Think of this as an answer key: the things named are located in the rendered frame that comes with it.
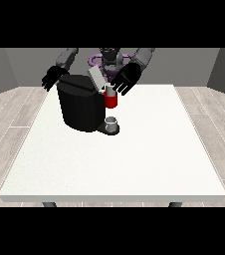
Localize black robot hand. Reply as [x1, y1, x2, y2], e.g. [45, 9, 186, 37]
[41, 65, 71, 93]
[110, 62, 142, 97]

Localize red pod holder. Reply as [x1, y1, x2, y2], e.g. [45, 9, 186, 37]
[104, 91, 118, 110]

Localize pale grey machine lid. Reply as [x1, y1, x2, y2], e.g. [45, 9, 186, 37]
[87, 65, 109, 95]

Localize black coffee machine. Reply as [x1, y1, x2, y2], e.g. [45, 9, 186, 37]
[56, 73, 121, 136]

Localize grey robot trunk purple rings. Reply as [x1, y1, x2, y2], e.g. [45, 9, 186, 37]
[88, 48, 134, 84]

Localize small grey cup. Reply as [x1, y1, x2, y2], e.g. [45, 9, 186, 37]
[105, 116, 119, 133]

